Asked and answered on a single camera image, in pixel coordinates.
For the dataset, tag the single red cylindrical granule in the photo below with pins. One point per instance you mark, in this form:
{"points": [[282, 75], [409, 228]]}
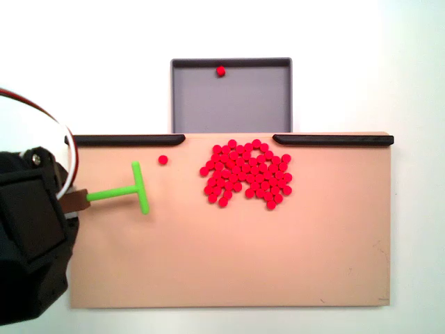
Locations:
{"points": [[163, 159]]}

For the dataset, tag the beige rectangular work board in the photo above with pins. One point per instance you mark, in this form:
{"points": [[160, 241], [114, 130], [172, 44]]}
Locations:
{"points": [[243, 250]]}

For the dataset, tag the red granule pile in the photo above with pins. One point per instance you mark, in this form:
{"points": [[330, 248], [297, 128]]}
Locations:
{"points": [[243, 170]]}

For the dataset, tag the grey square collection tray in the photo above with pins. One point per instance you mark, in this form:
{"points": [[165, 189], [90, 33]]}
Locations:
{"points": [[231, 104]]}

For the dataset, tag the red granule inside tray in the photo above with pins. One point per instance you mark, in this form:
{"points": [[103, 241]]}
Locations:
{"points": [[220, 71]]}

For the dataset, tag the black board edge rail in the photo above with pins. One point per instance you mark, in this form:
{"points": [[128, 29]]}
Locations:
{"points": [[333, 140], [132, 140]]}

